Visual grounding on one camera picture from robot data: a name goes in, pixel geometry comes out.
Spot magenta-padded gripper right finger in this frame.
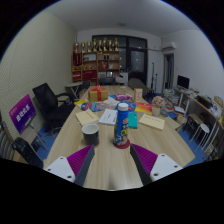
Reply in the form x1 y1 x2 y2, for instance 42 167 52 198
129 143 184 187

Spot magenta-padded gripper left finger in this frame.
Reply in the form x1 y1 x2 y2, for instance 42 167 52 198
43 143 96 187

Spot blue drink bottle white cap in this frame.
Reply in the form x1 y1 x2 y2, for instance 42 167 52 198
113 102 130 147

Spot black slatted chair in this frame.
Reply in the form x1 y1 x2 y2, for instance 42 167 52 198
0 111 44 169

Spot black mug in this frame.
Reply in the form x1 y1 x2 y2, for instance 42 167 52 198
81 123 100 147

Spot white round stool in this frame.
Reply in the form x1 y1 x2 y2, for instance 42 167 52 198
191 123 211 148

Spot teal book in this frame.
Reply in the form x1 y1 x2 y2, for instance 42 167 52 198
127 111 139 129

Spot brown square stool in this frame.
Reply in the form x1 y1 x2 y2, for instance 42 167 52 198
184 113 201 134

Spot pink flowers in white pot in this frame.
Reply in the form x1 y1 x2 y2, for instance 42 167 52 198
151 95 166 117

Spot orange book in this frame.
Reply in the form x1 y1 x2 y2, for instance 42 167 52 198
134 101 154 115

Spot black office chair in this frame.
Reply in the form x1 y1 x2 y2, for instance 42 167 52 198
32 82 76 131

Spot purple sign board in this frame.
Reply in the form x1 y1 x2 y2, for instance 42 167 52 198
8 93 37 134

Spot yellow book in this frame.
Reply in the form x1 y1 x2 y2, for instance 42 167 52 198
73 98 89 108

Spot pile of books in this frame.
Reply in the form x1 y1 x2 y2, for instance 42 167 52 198
163 88 188 116

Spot white booklet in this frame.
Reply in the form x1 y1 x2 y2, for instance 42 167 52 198
98 108 118 126

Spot blue printed book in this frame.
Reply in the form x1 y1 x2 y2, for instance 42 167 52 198
80 101 111 113

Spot tan upright cardboard box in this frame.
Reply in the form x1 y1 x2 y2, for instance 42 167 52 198
133 87 144 103

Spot pink package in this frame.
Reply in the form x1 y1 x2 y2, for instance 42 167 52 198
114 93 134 102

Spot yellow gift box red ribbon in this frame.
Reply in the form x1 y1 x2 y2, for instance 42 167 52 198
88 84 109 103

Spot small round white table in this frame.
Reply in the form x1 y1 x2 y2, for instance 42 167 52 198
64 81 84 99

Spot grey armchair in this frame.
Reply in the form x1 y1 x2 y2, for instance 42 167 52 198
128 77 149 94

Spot black computer monitor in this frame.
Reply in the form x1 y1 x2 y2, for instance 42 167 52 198
176 74 190 90

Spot black tripod stand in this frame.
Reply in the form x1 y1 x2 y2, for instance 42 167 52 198
150 62 160 94

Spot wooden shelf unit with trophies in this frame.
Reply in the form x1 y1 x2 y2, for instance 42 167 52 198
71 37 121 84

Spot dark framed glass door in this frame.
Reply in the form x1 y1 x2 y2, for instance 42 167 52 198
91 34 148 86

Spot white air conditioner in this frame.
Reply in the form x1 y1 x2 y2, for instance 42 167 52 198
161 41 177 53

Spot long cluttered wall desk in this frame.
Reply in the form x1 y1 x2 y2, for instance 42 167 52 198
173 85 224 158

